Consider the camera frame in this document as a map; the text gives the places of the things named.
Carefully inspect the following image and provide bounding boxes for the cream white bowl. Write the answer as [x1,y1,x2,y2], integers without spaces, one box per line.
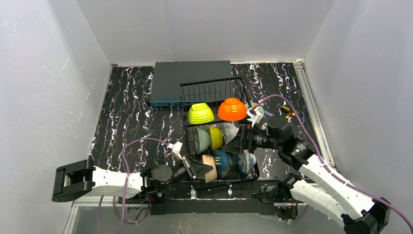
[202,155,218,183]

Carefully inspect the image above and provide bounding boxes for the dark striped white bowl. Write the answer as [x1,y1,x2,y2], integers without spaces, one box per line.
[223,122,239,144]

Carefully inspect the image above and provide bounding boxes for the yellow green bowl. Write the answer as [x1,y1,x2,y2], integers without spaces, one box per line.
[209,126,224,150]

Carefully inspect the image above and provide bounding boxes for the dark blue beige bowl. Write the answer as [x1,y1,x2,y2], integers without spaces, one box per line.
[214,150,232,179]

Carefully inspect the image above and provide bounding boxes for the blue patterned bowl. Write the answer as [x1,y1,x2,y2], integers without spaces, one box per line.
[236,150,257,176]

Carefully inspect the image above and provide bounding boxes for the pale green bowl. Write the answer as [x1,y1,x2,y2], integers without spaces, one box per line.
[194,128,211,154]

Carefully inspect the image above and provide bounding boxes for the grey green small bowl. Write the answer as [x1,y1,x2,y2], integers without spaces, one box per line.
[245,102,264,123]

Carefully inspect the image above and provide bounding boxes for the orange white bowl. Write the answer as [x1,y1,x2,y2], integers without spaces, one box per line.
[217,97,247,121]

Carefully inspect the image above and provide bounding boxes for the green white bowl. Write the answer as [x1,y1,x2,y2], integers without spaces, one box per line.
[188,103,215,124]

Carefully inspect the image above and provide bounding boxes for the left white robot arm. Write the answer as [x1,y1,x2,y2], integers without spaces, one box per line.
[52,156,218,202]

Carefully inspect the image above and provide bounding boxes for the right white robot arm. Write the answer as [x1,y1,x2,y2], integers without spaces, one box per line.
[223,116,390,234]

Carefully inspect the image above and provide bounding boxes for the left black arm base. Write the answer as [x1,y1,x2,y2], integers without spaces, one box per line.
[112,190,165,224]

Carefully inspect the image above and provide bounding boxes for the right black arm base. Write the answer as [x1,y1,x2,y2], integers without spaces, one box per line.
[250,173,309,224]

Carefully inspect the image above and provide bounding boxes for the blue red screwdriver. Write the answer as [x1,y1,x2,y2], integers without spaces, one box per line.
[264,111,274,117]

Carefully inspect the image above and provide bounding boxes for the dark grey flat box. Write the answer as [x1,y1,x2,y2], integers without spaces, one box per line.
[149,60,232,107]

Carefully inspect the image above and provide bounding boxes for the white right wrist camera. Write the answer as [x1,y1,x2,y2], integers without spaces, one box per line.
[246,105,264,126]

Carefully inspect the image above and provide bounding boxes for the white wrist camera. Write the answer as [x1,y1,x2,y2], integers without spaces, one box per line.
[246,105,264,126]
[168,141,183,161]

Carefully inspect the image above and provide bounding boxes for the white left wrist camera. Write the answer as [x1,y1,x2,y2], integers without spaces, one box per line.
[168,141,183,161]

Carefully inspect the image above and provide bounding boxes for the yellow black T-handle hex key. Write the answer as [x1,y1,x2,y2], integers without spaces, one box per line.
[280,106,296,120]

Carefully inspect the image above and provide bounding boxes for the black wire dish rack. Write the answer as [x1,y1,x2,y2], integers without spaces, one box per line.
[180,77,260,190]

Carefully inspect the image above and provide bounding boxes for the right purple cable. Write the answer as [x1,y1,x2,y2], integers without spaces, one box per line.
[256,94,413,232]

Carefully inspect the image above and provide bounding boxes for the purple cable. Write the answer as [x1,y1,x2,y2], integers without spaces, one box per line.
[256,94,413,232]
[97,137,170,234]

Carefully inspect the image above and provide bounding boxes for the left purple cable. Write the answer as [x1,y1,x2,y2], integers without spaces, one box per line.
[97,137,170,234]

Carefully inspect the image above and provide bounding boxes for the aluminium table edge rail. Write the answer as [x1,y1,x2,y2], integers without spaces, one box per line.
[292,60,336,169]

